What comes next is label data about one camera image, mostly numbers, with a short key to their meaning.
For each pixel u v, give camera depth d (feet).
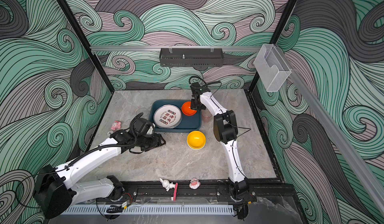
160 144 2.32
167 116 3.31
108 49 3.20
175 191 2.29
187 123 3.24
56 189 1.23
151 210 2.49
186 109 3.32
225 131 2.00
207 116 3.31
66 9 2.51
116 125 3.12
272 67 2.59
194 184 2.39
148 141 2.21
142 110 3.52
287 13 2.55
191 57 3.13
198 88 2.53
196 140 2.94
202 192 2.44
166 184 2.43
